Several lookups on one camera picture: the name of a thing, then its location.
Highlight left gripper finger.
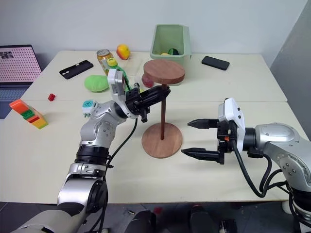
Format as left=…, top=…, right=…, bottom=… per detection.
left=140, top=85, right=163, bottom=98
left=140, top=88, right=172, bottom=106

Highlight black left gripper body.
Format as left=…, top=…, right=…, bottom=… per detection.
left=125, top=83, right=150, bottom=123

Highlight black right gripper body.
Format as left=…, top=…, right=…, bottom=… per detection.
left=216, top=120, right=238, bottom=166

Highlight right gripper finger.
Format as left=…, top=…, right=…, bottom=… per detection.
left=187, top=118, right=219, bottom=130
left=180, top=147, right=220, bottom=163

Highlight wooden pole with round top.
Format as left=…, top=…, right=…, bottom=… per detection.
left=143, top=60, right=186, bottom=141

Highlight red round fruit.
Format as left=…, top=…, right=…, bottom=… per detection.
left=141, top=74, right=156, bottom=88

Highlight green round plush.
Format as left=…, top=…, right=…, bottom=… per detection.
left=84, top=74, right=110, bottom=93

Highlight round wooden base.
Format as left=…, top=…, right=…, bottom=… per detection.
left=141, top=122, right=183, bottom=159

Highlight green bottle with yellow cap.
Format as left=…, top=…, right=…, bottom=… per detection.
left=107, top=58, right=133, bottom=91

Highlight teal white cube socket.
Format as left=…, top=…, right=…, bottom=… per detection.
left=81, top=100, right=98, bottom=118

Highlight yellow red apple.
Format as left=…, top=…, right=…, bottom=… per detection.
left=116, top=43, right=131, bottom=60

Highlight yellow drink can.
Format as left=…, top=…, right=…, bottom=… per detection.
left=97, top=49, right=115, bottom=76

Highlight pale green plastic bin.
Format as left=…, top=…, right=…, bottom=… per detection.
left=150, top=23, right=193, bottom=66

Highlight black smartphone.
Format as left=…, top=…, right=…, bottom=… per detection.
left=201, top=56, right=230, bottom=71

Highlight dark rounded shape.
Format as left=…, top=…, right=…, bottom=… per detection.
left=189, top=205, right=219, bottom=233
left=125, top=209, right=157, bottom=233

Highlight colourful block stack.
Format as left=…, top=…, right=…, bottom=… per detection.
left=9, top=99, right=49, bottom=131

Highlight open laptop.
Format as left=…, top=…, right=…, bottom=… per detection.
left=0, top=44, right=43, bottom=120

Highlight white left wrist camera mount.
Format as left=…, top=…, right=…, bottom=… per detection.
left=107, top=68, right=137, bottom=119

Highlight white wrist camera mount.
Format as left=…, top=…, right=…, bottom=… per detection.
left=218, top=98, right=247, bottom=152
left=107, top=68, right=137, bottom=119

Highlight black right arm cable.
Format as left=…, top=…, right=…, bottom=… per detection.
left=228, top=135, right=290, bottom=199

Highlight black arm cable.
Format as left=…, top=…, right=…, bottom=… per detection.
left=98, top=117, right=139, bottom=233
left=228, top=135, right=290, bottom=199

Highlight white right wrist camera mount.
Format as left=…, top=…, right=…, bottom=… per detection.
left=218, top=98, right=247, bottom=152

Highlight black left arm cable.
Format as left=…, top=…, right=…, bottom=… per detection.
left=98, top=117, right=139, bottom=233

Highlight black phone with camera holes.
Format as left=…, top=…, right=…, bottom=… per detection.
left=59, top=60, right=94, bottom=80

